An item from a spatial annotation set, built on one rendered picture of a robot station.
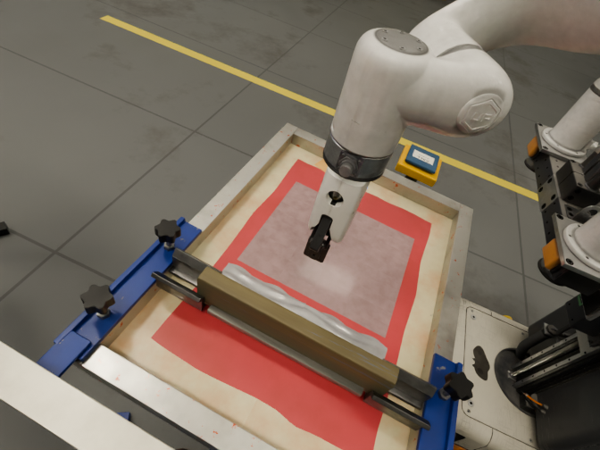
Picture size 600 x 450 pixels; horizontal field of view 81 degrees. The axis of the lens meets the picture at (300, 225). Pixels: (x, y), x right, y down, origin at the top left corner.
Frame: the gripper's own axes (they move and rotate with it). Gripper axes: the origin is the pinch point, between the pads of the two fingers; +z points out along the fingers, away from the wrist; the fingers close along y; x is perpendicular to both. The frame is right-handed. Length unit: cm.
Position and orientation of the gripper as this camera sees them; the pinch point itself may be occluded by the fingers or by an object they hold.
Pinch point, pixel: (322, 237)
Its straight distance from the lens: 52.8
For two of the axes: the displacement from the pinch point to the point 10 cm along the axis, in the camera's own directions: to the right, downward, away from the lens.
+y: 3.9, -6.5, 6.5
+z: -1.9, 6.4, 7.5
